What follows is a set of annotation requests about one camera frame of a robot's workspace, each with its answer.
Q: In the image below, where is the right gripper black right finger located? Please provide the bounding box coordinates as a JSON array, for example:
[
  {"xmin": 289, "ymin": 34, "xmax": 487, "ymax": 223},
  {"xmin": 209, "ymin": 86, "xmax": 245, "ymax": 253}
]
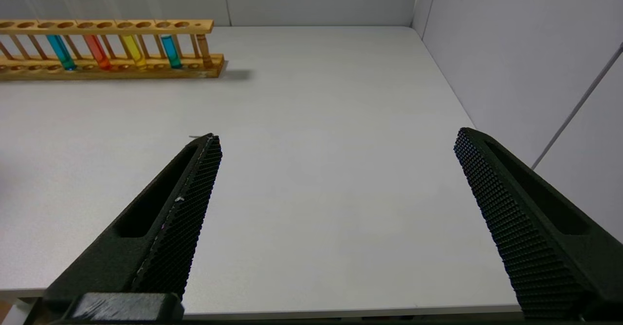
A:
[{"xmin": 454, "ymin": 127, "xmax": 623, "ymax": 322}]

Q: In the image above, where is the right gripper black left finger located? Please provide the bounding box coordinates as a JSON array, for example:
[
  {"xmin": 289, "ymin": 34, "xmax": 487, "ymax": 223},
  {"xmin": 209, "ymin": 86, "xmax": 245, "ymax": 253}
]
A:
[{"xmin": 43, "ymin": 133, "xmax": 223, "ymax": 312}]

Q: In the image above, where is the test tube with teal pigment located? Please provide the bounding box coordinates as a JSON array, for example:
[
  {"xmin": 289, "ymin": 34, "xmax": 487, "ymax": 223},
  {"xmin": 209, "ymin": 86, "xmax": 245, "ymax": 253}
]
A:
[
  {"xmin": 45, "ymin": 21, "xmax": 77, "ymax": 72},
  {"xmin": 159, "ymin": 21, "xmax": 183, "ymax": 70}
]

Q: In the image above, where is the test tube with yellow pigment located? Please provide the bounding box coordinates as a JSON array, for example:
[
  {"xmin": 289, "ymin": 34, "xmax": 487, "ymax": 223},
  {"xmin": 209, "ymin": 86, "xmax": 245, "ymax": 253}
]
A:
[{"xmin": 119, "ymin": 21, "xmax": 148, "ymax": 69}]

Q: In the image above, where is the test tube with red pigment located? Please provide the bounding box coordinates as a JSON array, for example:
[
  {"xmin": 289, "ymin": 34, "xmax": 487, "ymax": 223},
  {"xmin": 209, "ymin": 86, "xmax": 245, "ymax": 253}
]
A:
[{"xmin": 82, "ymin": 21, "xmax": 113, "ymax": 71}]

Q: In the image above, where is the wooden test tube rack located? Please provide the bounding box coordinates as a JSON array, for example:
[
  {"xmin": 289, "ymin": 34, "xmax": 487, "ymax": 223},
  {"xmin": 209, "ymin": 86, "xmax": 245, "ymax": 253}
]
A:
[{"xmin": 0, "ymin": 19, "xmax": 225, "ymax": 81}]

